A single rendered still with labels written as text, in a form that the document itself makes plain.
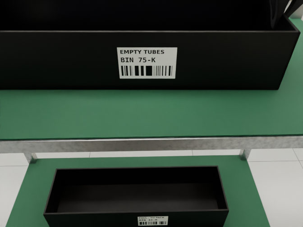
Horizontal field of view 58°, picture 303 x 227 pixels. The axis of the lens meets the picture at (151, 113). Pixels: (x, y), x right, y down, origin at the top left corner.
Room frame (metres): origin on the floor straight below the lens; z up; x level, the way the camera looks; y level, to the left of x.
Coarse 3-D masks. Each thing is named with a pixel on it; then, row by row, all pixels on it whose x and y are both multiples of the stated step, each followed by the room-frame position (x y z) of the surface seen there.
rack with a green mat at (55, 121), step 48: (0, 96) 0.37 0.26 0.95; (48, 96) 0.37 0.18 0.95; (96, 96) 0.37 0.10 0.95; (144, 96) 0.37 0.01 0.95; (192, 96) 0.37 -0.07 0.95; (240, 96) 0.37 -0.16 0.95; (288, 96) 0.37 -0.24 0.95; (0, 144) 0.27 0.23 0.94; (48, 144) 0.27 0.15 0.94; (96, 144) 0.27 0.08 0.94; (144, 144) 0.28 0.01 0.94; (192, 144) 0.28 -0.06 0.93; (240, 144) 0.28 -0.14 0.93; (288, 144) 0.28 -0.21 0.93; (48, 192) 0.55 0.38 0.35; (240, 192) 0.55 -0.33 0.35
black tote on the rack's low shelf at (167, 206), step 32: (64, 192) 0.54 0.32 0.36; (96, 192) 0.54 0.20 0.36; (128, 192) 0.54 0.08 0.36; (160, 192) 0.54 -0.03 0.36; (192, 192) 0.54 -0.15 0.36; (224, 192) 0.48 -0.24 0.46; (64, 224) 0.41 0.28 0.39; (96, 224) 0.41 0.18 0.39; (128, 224) 0.41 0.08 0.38; (160, 224) 0.41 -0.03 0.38; (192, 224) 0.42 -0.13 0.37
